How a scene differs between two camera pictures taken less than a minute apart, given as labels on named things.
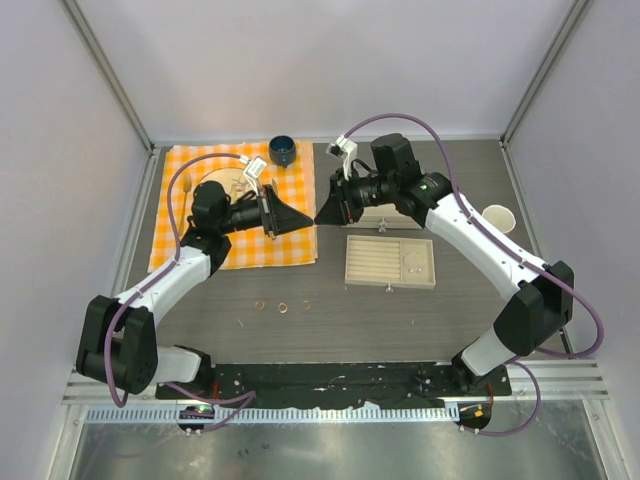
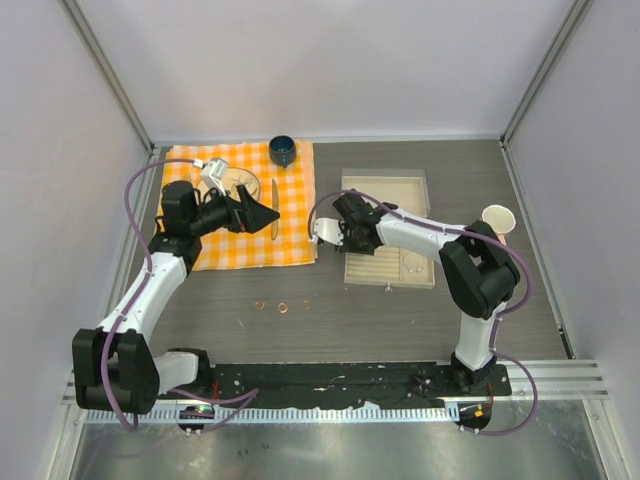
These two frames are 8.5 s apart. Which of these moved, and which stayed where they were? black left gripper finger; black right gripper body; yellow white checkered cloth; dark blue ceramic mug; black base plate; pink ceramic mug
Moved: black left gripper finger; black right gripper body
Stayed: black base plate; dark blue ceramic mug; yellow white checkered cloth; pink ceramic mug
